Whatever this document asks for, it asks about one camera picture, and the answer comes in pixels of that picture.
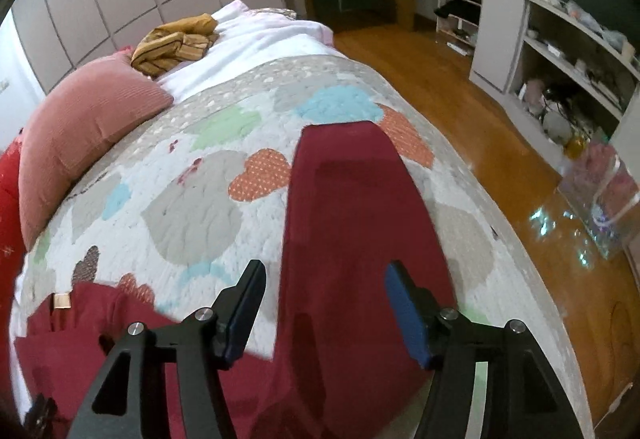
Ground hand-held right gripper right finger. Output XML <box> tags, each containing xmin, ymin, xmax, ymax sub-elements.
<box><xmin>384</xmin><ymin>260</ymin><xmax>586</xmax><ymax>439</ymax></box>

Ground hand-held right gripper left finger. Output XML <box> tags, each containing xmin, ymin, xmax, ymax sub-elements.
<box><xmin>65</xmin><ymin>260</ymin><xmax>267</xmax><ymax>439</ymax></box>

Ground maroon pants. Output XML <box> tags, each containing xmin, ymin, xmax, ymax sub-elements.
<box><xmin>14</xmin><ymin>122</ymin><xmax>456</xmax><ymax>439</ymax></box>

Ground heart patchwork quilt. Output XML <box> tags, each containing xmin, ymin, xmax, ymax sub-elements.
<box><xmin>10</xmin><ymin>54</ymin><xmax>596</xmax><ymax>439</ymax></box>

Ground clear plastic bag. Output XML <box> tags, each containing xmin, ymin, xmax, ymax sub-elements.
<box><xmin>557</xmin><ymin>144</ymin><xmax>640</xmax><ymax>260</ymax></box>

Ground pink ribbed pillow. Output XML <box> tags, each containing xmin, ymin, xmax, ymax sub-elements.
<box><xmin>19</xmin><ymin>53</ymin><xmax>175</xmax><ymax>250</ymax></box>

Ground red pillow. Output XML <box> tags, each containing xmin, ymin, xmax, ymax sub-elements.
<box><xmin>0</xmin><ymin>132</ymin><xmax>31</xmax><ymax>370</ymax></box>

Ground white bed sheet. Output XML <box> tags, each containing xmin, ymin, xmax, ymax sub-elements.
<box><xmin>155</xmin><ymin>0</ymin><xmax>346</xmax><ymax>95</ymax></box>

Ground yellow striped cloth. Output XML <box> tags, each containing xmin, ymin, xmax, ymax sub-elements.
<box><xmin>131</xmin><ymin>12</ymin><xmax>221</xmax><ymax>79</ymax></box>

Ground white open shelf unit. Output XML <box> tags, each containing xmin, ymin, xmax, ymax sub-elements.
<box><xmin>469</xmin><ymin>0</ymin><xmax>640</xmax><ymax>170</ymax></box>

